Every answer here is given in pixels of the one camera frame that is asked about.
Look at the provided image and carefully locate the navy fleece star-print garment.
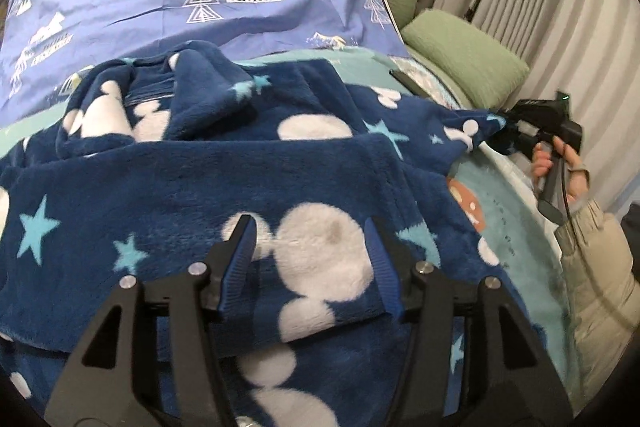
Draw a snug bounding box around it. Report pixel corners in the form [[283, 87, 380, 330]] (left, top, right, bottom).
[[1, 41, 522, 426]]

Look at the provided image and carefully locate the beige jacket sleeve forearm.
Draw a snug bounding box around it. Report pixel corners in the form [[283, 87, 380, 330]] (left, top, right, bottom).
[[555, 199, 639, 409]]

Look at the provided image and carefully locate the person's right hand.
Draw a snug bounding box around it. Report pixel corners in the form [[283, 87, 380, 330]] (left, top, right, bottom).
[[530, 136, 590, 211]]

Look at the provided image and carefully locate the near green cushion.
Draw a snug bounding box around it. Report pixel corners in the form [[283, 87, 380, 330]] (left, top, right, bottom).
[[400, 10, 529, 108]]

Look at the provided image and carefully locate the light blue printed blanket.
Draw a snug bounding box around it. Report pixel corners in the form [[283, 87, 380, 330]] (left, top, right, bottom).
[[1, 41, 576, 400]]

